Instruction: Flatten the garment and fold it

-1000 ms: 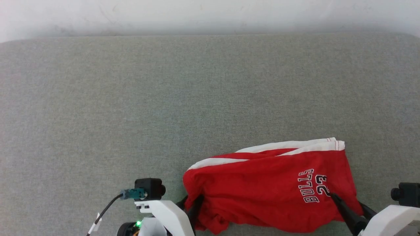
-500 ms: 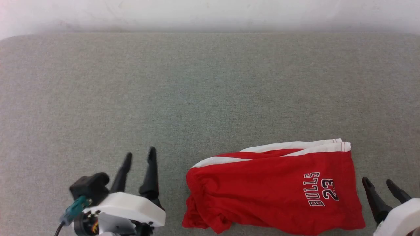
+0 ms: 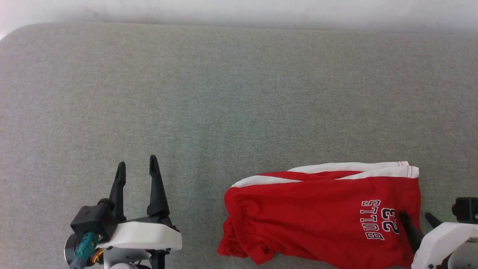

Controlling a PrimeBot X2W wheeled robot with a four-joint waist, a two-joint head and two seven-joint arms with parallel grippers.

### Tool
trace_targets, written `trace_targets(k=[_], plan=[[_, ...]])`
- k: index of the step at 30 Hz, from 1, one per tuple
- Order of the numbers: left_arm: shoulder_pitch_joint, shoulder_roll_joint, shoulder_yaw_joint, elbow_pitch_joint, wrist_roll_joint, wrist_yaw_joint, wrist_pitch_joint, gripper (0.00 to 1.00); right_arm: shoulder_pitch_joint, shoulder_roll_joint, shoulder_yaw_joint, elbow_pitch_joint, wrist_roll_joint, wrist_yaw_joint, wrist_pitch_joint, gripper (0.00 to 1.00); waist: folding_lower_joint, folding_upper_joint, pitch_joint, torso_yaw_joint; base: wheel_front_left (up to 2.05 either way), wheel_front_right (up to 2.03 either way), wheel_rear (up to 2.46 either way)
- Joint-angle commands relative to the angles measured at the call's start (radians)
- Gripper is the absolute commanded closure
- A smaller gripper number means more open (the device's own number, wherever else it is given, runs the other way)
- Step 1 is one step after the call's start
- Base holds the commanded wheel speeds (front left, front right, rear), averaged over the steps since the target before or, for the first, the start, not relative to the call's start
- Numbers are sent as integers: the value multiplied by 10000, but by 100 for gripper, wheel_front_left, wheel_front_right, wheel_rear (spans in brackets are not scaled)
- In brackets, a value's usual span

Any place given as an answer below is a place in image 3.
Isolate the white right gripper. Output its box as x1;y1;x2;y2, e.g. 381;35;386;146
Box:
399;210;478;269

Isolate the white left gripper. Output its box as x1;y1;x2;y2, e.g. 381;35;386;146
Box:
95;155;183;251

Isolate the red basketball shorts white trim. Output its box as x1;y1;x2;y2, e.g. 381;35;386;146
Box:
217;161;423;269

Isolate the grey-green fabric sofa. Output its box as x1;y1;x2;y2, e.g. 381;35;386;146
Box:
0;22;478;269

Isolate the teal left cable connector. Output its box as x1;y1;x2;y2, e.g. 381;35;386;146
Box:
69;232;100;269

